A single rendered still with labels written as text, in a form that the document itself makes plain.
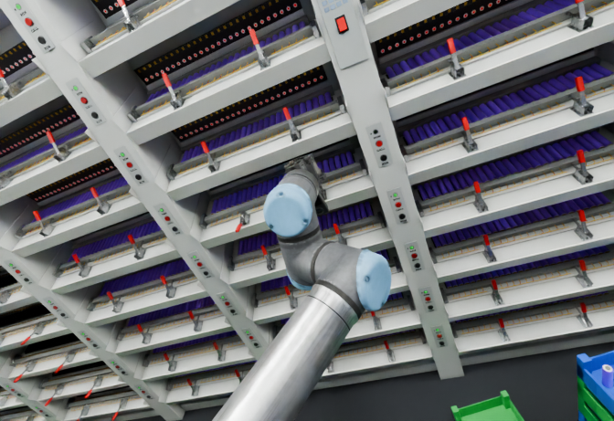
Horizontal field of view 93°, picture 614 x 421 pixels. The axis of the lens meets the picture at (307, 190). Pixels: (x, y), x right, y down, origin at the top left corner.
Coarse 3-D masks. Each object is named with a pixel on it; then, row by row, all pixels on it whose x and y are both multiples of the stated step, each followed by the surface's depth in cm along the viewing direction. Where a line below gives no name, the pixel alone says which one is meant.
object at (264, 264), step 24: (336, 216) 104; (360, 216) 100; (384, 216) 98; (240, 240) 115; (264, 240) 110; (336, 240) 99; (360, 240) 96; (384, 240) 92; (240, 264) 109; (264, 264) 105
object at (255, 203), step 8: (344, 168) 90; (352, 168) 89; (360, 168) 89; (328, 176) 90; (336, 176) 91; (256, 200) 96; (264, 200) 96; (232, 208) 99; (240, 208) 97; (248, 208) 98; (208, 216) 101; (216, 216) 99; (224, 216) 100
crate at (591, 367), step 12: (588, 360) 69; (600, 360) 71; (612, 360) 71; (588, 372) 69; (600, 372) 72; (588, 384) 70; (600, 384) 66; (600, 396) 67; (612, 396) 64; (612, 408) 65
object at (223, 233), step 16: (336, 144) 96; (256, 176) 104; (352, 176) 90; (368, 176) 87; (336, 192) 88; (352, 192) 86; (368, 192) 85; (208, 208) 108; (256, 208) 98; (192, 224) 97; (208, 224) 102; (224, 224) 99; (256, 224) 93; (208, 240) 97; (224, 240) 98
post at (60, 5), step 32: (0, 0) 70; (32, 0) 69; (64, 0) 77; (64, 32) 74; (64, 64) 75; (128, 64) 93; (96, 96) 78; (128, 96) 88; (96, 128) 82; (160, 160) 93; (160, 192) 90; (160, 224) 96; (224, 288) 106; (256, 352) 121
